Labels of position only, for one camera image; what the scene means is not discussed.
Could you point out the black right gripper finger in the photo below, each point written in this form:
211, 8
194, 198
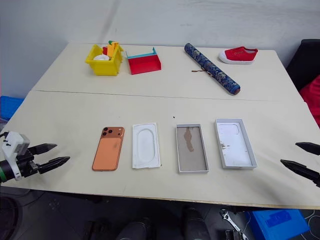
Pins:
305, 172
311, 147

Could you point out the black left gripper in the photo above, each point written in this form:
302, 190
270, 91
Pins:
27, 165

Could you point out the orange smartphone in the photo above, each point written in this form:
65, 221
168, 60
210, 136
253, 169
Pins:
107, 152

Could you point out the orange phone box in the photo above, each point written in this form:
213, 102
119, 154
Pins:
235, 147

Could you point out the white moulded tray insert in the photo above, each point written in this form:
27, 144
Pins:
146, 146

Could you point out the grey box with brown liner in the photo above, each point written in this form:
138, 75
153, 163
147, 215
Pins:
191, 155

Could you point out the red cloth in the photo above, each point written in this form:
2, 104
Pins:
312, 100

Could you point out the blue plastic crate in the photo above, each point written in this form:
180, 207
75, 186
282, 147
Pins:
10, 106

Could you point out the black chair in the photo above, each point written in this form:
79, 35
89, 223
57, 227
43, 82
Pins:
303, 62

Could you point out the silver adjustable wrench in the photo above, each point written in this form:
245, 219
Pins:
228, 218

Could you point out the grey metal clamp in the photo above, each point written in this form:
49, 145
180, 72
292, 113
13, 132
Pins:
233, 235

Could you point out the yellow plastic bin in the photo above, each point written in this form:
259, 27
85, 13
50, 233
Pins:
105, 66

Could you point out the white round cup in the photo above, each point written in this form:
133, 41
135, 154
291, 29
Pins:
101, 57

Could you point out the red canvas shoe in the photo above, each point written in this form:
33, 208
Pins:
240, 55

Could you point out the red plastic piece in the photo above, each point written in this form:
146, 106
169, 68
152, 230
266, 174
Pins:
105, 50

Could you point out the orange plastic piece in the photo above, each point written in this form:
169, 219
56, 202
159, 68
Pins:
113, 48

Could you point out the blue patterned rolled scroll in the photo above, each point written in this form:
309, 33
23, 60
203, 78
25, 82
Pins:
212, 67

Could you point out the green plastic piece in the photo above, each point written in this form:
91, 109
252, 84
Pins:
110, 41

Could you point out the red tray with teal back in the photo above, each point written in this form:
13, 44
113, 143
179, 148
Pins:
145, 66

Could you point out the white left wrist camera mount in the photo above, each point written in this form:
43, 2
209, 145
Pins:
13, 143

